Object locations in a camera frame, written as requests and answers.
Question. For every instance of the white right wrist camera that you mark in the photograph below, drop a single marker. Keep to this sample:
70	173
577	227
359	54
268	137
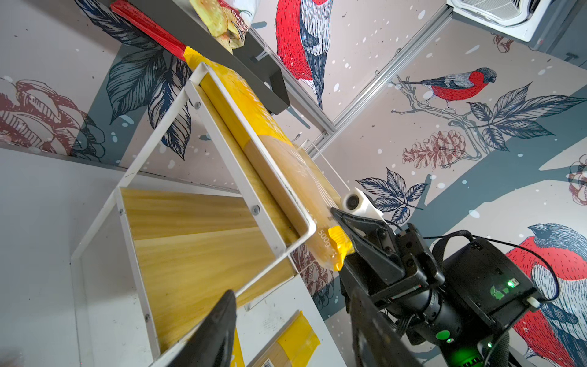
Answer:
358	204

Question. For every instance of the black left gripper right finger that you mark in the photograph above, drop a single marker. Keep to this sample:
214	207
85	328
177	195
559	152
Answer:
375	343

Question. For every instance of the yellow spaghetti bag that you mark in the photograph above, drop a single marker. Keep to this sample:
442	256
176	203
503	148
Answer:
255	130
237	359
294	346

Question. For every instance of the black hanging wire basket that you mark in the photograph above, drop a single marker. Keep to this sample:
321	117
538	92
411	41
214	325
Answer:
175	24

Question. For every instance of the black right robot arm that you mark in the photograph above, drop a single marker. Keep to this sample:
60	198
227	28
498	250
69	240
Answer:
484	295

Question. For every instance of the white frame wooden shelf rack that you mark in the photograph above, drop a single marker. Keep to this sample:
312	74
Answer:
154	262

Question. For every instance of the Chuba cassava chips bag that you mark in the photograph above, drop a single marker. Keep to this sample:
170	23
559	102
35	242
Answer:
228	21

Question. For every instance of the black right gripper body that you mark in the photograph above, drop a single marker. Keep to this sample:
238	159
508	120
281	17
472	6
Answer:
397	271

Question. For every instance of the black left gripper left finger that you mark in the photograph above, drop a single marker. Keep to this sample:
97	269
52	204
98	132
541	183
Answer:
212	344

